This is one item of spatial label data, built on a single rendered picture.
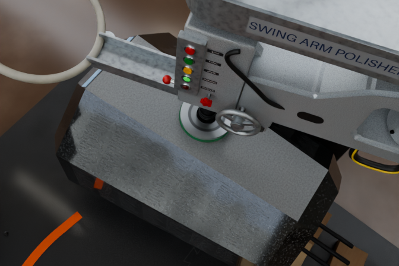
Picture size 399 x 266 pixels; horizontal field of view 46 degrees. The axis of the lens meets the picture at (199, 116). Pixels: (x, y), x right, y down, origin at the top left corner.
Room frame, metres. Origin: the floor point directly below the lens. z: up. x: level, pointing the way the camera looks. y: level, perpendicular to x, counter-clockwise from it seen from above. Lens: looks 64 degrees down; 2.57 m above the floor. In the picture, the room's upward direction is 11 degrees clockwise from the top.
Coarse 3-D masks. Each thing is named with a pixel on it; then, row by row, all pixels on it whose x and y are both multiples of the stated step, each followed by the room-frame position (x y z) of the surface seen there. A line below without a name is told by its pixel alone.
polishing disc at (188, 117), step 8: (184, 104) 0.87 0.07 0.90; (184, 112) 0.83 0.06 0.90; (192, 112) 0.84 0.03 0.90; (184, 120) 0.80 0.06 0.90; (192, 120) 0.81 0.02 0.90; (224, 120) 0.83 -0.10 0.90; (192, 128) 0.77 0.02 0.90; (200, 128) 0.78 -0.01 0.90; (208, 128) 0.79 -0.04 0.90; (216, 128) 0.79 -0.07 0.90; (200, 136) 0.75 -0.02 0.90; (208, 136) 0.75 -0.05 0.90; (216, 136) 0.76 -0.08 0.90
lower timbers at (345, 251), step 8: (328, 216) 0.78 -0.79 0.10; (320, 232) 0.69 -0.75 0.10; (336, 248) 0.63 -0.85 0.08; (344, 248) 0.63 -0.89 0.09; (352, 248) 0.64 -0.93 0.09; (344, 256) 0.59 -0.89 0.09; (352, 256) 0.60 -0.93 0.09; (360, 256) 0.60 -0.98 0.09; (336, 264) 0.54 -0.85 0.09; (344, 264) 0.55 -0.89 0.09; (352, 264) 0.56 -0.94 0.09; (360, 264) 0.56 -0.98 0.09
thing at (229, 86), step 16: (192, 16) 0.79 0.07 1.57; (192, 32) 0.75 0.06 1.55; (208, 32) 0.75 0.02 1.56; (224, 32) 0.76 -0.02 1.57; (208, 48) 0.74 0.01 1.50; (224, 48) 0.73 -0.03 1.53; (240, 48) 0.73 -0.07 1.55; (256, 48) 0.82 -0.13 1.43; (208, 64) 0.74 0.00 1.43; (224, 64) 0.73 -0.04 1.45; (240, 64) 0.73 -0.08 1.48; (224, 80) 0.73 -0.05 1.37; (240, 80) 0.72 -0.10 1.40; (192, 96) 0.74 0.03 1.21; (224, 96) 0.73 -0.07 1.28
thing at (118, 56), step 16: (112, 48) 0.94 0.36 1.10; (128, 48) 0.94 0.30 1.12; (144, 48) 0.94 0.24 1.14; (96, 64) 0.84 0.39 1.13; (112, 64) 0.84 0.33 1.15; (128, 64) 0.88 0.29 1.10; (144, 64) 0.90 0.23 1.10; (160, 64) 0.91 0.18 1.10; (144, 80) 0.82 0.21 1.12; (160, 80) 0.82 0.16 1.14
